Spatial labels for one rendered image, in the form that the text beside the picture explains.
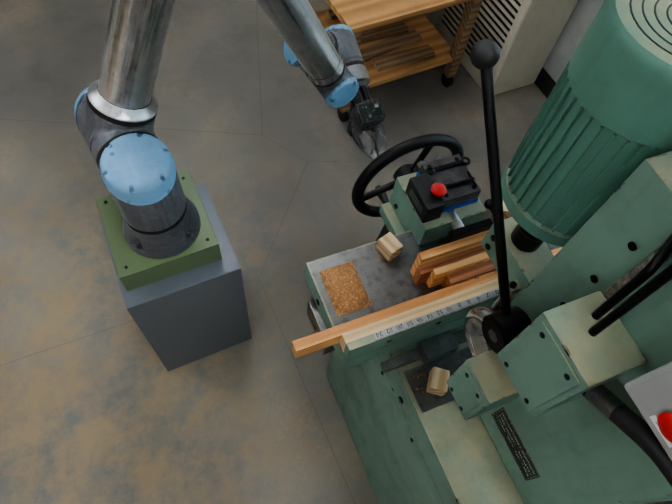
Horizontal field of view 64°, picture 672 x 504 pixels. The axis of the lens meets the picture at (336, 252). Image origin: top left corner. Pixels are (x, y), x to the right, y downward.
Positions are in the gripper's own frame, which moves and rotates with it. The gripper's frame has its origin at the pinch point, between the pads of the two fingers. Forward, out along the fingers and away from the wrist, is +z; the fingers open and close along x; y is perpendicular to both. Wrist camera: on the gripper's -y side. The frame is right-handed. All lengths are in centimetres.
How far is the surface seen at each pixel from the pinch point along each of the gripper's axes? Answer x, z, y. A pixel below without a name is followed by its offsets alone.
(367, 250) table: -21.3, 25.5, 31.8
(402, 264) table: -16.0, 30.4, 33.6
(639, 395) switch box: -18, 51, 88
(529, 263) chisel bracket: -3, 38, 54
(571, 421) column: -12, 59, 65
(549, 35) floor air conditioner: 119, -48, -59
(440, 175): -4.4, 16.4, 39.0
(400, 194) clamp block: -11.0, 16.6, 32.6
